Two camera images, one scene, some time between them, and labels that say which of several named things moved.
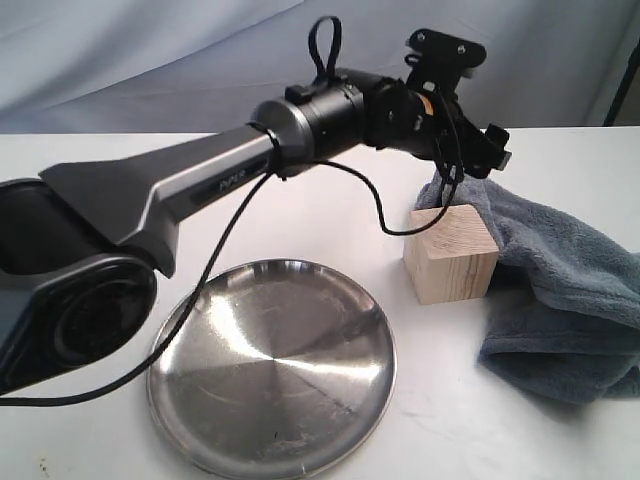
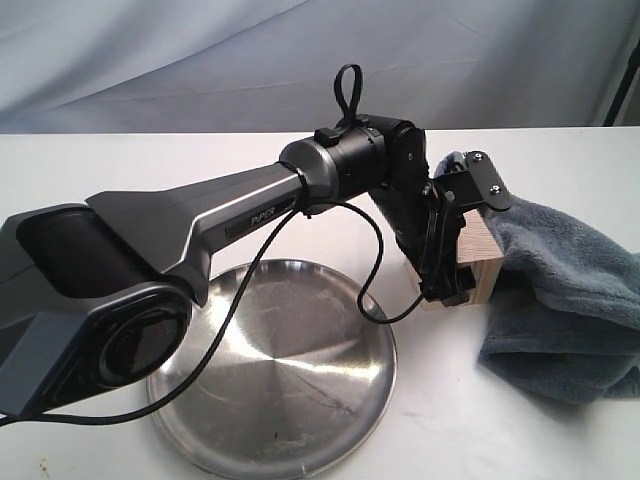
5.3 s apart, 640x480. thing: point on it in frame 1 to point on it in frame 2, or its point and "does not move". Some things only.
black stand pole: x=624 y=88 does not move
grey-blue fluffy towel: x=565 y=300 does not move
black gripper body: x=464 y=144 to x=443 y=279
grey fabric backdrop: x=95 y=67 does not move
